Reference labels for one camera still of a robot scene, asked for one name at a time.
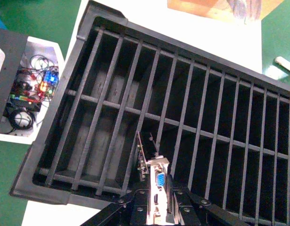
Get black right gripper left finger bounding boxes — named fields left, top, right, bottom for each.
left=80, top=188, right=151, bottom=226

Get black slotted plastic container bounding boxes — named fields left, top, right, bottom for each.
left=9, top=0, right=290, bottom=226

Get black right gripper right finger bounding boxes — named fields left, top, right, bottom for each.
left=166, top=175, right=250, bottom=226

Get silver antistatic bag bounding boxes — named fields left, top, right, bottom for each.
left=226, top=0, right=263, bottom=24

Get electronics boards with wires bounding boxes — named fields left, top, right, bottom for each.
left=4, top=54, right=60, bottom=130

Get white robot base chassis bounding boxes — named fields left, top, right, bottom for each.
left=0, top=27, right=65, bottom=145

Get graphics card with metal bracket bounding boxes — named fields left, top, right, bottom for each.
left=136, top=130, right=171, bottom=226

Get white table leg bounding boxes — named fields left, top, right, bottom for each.
left=274, top=56, right=290, bottom=76

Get brown open cardboard box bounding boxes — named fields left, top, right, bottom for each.
left=167, top=0, right=286, bottom=23

